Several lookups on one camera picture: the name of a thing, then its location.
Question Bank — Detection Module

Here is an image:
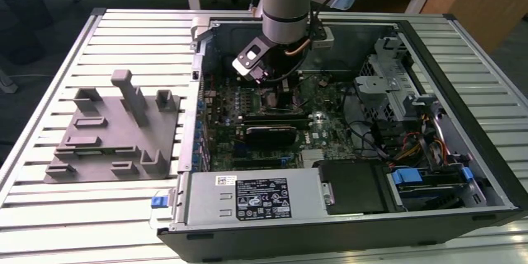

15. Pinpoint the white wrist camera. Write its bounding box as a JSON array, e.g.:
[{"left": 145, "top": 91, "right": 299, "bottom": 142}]
[{"left": 231, "top": 36, "right": 276, "bottom": 82}]

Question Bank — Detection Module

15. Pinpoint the blue case latch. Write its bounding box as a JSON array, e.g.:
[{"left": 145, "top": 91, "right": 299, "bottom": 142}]
[{"left": 151, "top": 194, "right": 171, "bottom": 210}]

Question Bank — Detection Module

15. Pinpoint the metal drive cage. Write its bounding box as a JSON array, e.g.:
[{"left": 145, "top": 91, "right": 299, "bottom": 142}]
[{"left": 353, "top": 36, "right": 439, "bottom": 129}]

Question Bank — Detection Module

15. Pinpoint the grey parts rack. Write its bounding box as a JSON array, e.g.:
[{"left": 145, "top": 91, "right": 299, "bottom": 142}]
[{"left": 43, "top": 69, "right": 183, "bottom": 184}]

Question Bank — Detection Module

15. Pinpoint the green motherboard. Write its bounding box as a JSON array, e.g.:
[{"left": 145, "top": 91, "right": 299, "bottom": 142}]
[{"left": 200, "top": 69, "right": 360, "bottom": 172}]

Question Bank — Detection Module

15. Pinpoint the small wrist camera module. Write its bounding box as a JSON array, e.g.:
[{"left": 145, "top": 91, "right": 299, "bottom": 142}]
[{"left": 312, "top": 27, "right": 335, "bottom": 49}]

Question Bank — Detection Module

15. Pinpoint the grey case handle bracket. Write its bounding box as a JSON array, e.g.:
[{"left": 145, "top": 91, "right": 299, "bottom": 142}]
[{"left": 191, "top": 16, "right": 215, "bottom": 51}]

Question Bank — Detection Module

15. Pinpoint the silver finned heatsink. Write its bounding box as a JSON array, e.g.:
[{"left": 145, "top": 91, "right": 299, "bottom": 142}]
[{"left": 301, "top": 149, "right": 328, "bottom": 169}]

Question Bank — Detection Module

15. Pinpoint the coloured power wire bundle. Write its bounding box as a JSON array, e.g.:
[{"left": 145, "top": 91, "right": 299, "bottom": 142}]
[{"left": 391, "top": 114, "right": 451, "bottom": 166}]

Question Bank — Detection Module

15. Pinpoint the silver power supply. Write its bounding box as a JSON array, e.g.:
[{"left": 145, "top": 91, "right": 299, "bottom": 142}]
[{"left": 181, "top": 169, "right": 333, "bottom": 227}]

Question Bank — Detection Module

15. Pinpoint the grey plastic drive latch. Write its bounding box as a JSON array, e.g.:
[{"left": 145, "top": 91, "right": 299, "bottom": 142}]
[
  {"left": 373, "top": 36, "right": 404, "bottom": 61},
  {"left": 401, "top": 95, "right": 439, "bottom": 116}
]

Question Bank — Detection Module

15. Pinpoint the small graphics card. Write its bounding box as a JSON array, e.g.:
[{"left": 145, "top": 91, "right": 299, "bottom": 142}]
[{"left": 245, "top": 125, "right": 299, "bottom": 148}]

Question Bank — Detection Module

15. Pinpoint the CPU socket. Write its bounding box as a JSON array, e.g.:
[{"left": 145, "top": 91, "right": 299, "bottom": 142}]
[{"left": 257, "top": 87, "right": 305, "bottom": 115}]

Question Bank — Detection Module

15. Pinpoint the wooden cabinet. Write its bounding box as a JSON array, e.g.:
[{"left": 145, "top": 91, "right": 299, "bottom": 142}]
[{"left": 420, "top": 0, "right": 528, "bottom": 56}]

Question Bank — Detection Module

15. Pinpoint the black PC case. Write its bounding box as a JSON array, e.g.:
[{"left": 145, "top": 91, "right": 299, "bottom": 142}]
[{"left": 156, "top": 16, "right": 528, "bottom": 263}]

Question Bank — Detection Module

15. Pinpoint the blue disk carrier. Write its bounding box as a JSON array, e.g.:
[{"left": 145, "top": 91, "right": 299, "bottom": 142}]
[{"left": 391, "top": 167, "right": 425, "bottom": 187}]

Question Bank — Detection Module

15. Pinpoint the grey metal stand foot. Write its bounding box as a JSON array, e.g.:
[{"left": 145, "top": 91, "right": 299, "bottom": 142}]
[{"left": 0, "top": 69, "right": 19, "bottom": 94}]

